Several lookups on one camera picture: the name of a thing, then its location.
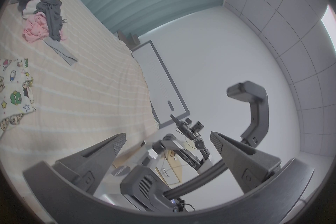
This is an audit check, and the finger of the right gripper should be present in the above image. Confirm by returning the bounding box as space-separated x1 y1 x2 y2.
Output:
170 114 182 129

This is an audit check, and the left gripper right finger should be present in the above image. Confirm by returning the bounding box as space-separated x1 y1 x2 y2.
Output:
210 132 282 194

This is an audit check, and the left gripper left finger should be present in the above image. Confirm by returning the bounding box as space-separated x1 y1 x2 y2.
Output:
54 133 127 195

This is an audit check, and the white printed pyjama top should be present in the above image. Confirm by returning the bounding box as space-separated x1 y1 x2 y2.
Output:
0 58 37 137

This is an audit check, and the bed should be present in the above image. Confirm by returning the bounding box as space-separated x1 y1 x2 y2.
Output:
0 0 191 173

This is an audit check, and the pile of clothes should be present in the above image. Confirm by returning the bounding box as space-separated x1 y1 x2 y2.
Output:
10 0 79 66

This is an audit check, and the pale wooden cabinet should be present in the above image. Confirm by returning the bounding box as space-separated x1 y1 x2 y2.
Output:
155 151 183 187

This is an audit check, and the grey bedside table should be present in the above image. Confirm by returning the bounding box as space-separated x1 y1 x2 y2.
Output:
117 29 141 50

